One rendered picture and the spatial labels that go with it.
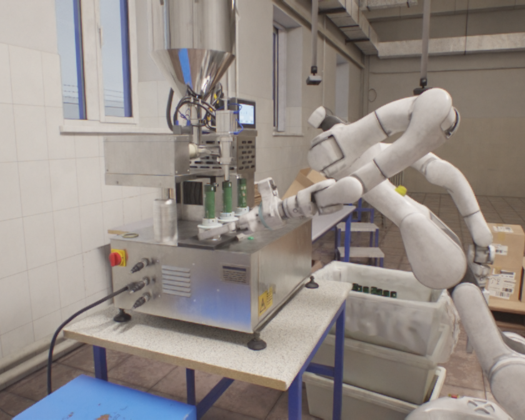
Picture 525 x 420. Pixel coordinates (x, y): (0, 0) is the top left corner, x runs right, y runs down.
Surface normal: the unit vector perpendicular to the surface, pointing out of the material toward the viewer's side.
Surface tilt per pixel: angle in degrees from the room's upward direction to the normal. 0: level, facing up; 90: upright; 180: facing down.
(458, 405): 0
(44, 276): 90
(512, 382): 90
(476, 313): 90
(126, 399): 0
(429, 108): 69
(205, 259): 90
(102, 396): 0
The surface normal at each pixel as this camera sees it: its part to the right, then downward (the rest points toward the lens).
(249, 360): 0.00, -0.99
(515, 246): -0.44, 0.15
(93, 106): 0.92, 0.07
